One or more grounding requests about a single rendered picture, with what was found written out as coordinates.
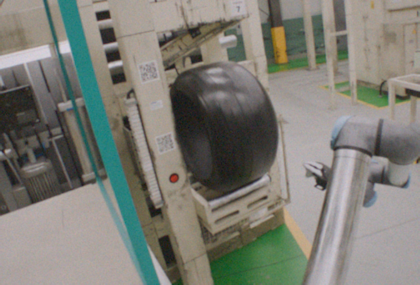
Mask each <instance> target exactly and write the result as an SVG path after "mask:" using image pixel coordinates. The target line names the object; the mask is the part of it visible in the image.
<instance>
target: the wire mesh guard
mask: <svg viewBox="0 0 420 285"><path fill-rule="evenodd" d="M276 116H277V118H278V117H280V118H281V120H280V123H279V124H280V127H279V128H281V131H280V132H281V140H282V150H283V157H284V159H283V160H284V167H283V168H285V175H286V178H285V179H286V182H284V183H286V187H287V189H285V190H287V198H289V202H287V203H286V202H285V200H284V203H283V204H282V202H281V205H279V203H278V206H277V205H276V206H277V207H276V206H275V208H274V209H271V210H270V211H268V210H269V207H268V210H267V211H268V212H266V210H265V213H264V214H262V215H260V216H259V213H258V215H257V216H258V217H256V216H255V217H253V218H255V219H253V220H252V218H251V221H249V222H247V223H245V222H244V224H243V225H241V224H240V226H239V225H237V226H236V227H237V228H236V229H234V228H235V227H233V228H232V229H233V230H232V231H230V230H231V229H229V230H228V231H229V232H227V231H226V232H227V233H226V232H224V233H225V234H223V233H222V236H219V235H218V234H217V235H218V237H217V236H216V237H217V238H216V239H213V238H215V237H213V238H212V239H213V240H212V241H211V239H210V241H209V240H208V241H209V242H207V241H206V244H204V245H205V248H206V247H208V246H210V245H212V244H214V243H216V242H218V241H220V240H222V239H224V238H225V237H227V236H229V235H231V234H233V233H235V232H237V231H239V230H241V229H243V228H245V227H246V226H248V225H250V224H252V223H255V222H256V221H258V220H260V219H262V218H264V217H266V216H267V215H269V214H271V213H273V212H274V211H277V210H278V209H281V208H282V207H284V206H286V205H288V204H289V203H291V195H290V188H289V174H288V162H287V156H286V144H285V137H284V126H283V114H282V113H279V114H277V115H276ZM280 132H279V133H280ZM280 145H281V144H280ZM278 146H279V145H278ZM280 153H282V152H279V155H280ZM281 165H282V164H281ZM281 165H279V166H281ZM281 169H282V168H281ZM277 170H278V166H277ZM279 170H280V169H279ZM283 172H284V171H283ZM272 173H273V172H272ZM272 173H271V177H272ZM281 173H282V170H281ZM273 177H274V176H273ZM281 177H282V178H283V175H282V176H281ZM279 178H280V177H279ZM277 179H278V178H277ZM275 180H276V176H275ZM273 181H274V180H273V179H272V181H271V182H273ZM284 183H283V182H282V185H283V184H284ZM280 185H281V184H279V187H280ZM284 187H285V186H284ZM284 187H282V188H283V191H285V190H284ZM275 188H276V190H277V186H276V187H275ZM280 189H281V188H280ZM281 192H282V191H281V190H280V193H281ZM285 194H286V193H285ZM285 194H283V195H285ZM281 196H282V195H280V197H281ZM280 200H282V199H280ZM280 200H278V197H277V201H280ZM238 226H239V227H238ZM220 235H221V234H220ZM204 243H205V242H204Z"/></svg>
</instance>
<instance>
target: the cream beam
mask: <svg viewBox="0 0 420 285"><path fill-rule="evenodd" d="M244 3H245V8H246V14H242V15H237V16H232V12H231V5H230V0H170V1H162V2H154V3H150V7H151V12H152V18H153V21H154V27H155V31H156V35H158V34H164V33H170V32H174V31H180V30H184V29H189V28H196V27H199V26H201V27H203V26H208V25H213V24H219V23H226V22H230V21H237V20H238V19H245V18H249V9H248V2H247V0H244Z"/></svg>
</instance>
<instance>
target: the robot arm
mask: <svg viewBox="0 0 420 285"><path fill-rule="evenodd" d="M330 148H331V150H333V151H334V152H333V159H332V164H331V168H330V167H328V166H327V165H325V164H323V163H321V162H304V163H303V164H302V165H303V166H304V167H305V168H306V173H305V176H306V177H307V178H310V177H314V179H315V182H316V184H315V185H314V187H315V188H318V187H317V186H321V187H322V189H320V188H318V189H320V190H322V191H324V190H326V192H325V195H324V200H323V203H322V208H321V213H320V216H319V221H318V224H317V228H316V233H315V236H314V241H313V244H312V248H311V252H310V255H309V259H308V262H307V267H306V271H305V274H304V278H303V281H302V285H345V282H346V277H347V274H348V269H349V264H350V261H351V256H352V253H353V247H354V242H355V238H356V233H357V230H358V224H359V218H360V215H361V209H362V207H364V208H369V207H371V206H372V205H373V204H374V203H375V202H376V199H377V198H378V194H377V192H376V191H375V190H374V185H375V184H382V185H385V186H392V187H397V188H401V189H407V188H408V187H409V185H410V181H411V170H410V168H411V165H412V163H413V162H415V161H416V160H417V159H418V157H419V156H420V137H419V135H418V134H417V133H416V132H415V131H414V130H413V129H411V128H410V127H409V126H407V125H405V124H403V123H400V122H397V121H393V120H390V119H379V118H373V117H360V116H355V115H352V116H340V117H339V118H338V119H337V120H336V122H335V124H334V127H333V129H332V133H331V139H330ZM373 156H376V157H382V158H386V159H387V166H385V165H380V164H379V163H378V162H377V161H376V160H373V159H372V157H373ZM320 169H321V170H320Z"/></svg>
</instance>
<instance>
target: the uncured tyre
mask: <svg viewBox="0 0 420 285"><path fill-rule="evenodd" d="M169 95H170V98H171V104H172V110H173V113H174V118H175V121H176V126H177V131H178V134H179V140H180V143H181V149H182V154H183V156H184V162H185V163H186V165H187V167H188V168H189V170H190V172H191V173H192V175H193V176H194V177H195V178H196V179H197V180H198V182H199V183H201V184H202V185H203V186H204V187H206V188H208V189H211V190H213V191H216V192H219V193H223V192H228V191H232V190H234V189H236V188H238V187H240V186H243V185H245V184H247V183H250V182H251V181H253V180H255V179H257V178H260V177H262V176H263V175H265V174H266V173H267V172H268V171H269V170H270V169H271V167H272V166H273V164H274V162H275V159H276V154H277V151H278V145H279V126H278V120H277V116H276V112H275V110H274V106H273V104H272V101H271V99H270V97H269V95H268V93H267V91H266V90H265V88H264V86H263V85H262V84H261V82H260V81H259V80H258V79H257V77H256V76H255V75H253V74H252V73H251V72H250V71H248V70H247V69H246V68H245V67H243V66H242V65H240V64H238V63H236V62H232V61H218V62H214V63H211V64H206V65H203V66H198V67H194V68H191V69H187V70H185V71H183V72H182V73H180V74H179V75H178V76H177V77H176V79H175V80H174V82H173V84H172V86H171V88H170V91H169Z"/></svg>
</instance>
